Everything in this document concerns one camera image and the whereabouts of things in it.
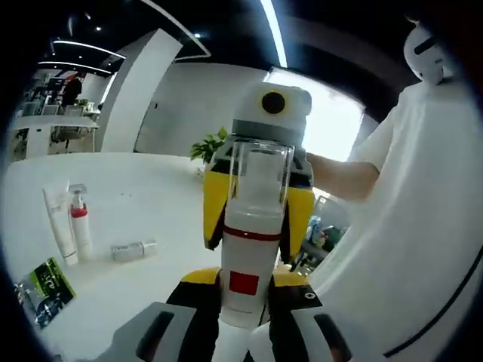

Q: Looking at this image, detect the small clear skincare bottle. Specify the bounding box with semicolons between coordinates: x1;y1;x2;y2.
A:
110;238;158;263

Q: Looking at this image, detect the black green skincare sachet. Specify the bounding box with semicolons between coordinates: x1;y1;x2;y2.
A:
14;256;77;330

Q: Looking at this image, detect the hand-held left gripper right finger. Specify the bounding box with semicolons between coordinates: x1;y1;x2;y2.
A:
263;275;385;362

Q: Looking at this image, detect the person in white shirt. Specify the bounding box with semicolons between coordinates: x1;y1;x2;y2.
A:
308;78;483;361

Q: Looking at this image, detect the thin-banded white skincare bottle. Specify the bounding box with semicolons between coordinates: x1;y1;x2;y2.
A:
217;138;296;330

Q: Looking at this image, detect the long ceiling light strip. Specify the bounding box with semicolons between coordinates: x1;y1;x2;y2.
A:
259;0;288;69

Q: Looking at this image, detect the white chest device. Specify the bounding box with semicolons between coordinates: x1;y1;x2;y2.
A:
402;25;454;87

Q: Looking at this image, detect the blue cloth bundle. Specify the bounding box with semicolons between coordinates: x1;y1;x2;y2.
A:
307;214;343;257

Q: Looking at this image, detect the red-collared white skincare bottle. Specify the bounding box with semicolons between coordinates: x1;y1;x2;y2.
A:
69;183;94;262

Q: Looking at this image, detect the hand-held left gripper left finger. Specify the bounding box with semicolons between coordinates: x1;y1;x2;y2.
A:
95;266;223;362

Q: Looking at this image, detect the long white counter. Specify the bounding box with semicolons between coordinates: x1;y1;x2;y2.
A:
5;112;100;161

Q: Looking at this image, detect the white skincare tube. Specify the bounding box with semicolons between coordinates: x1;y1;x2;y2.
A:
42;186;79;265

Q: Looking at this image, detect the green potted plant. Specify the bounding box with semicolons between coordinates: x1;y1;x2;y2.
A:
189;126;229;166

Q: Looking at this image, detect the grey office chair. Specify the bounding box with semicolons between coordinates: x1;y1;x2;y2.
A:
50;124;83;151

